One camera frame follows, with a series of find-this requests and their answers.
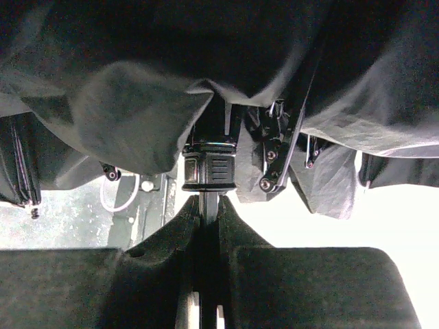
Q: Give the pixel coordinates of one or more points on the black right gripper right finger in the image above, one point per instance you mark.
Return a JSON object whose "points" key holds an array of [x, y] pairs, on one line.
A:
{"points": [[308, 287]]}

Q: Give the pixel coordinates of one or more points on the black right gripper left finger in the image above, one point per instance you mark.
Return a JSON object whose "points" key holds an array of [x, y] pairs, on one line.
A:
{"points": [[144, 287]]}

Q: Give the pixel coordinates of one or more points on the pink folding umbrella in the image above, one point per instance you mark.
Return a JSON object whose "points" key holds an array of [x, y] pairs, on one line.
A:
{"points": [[328, 95]]}

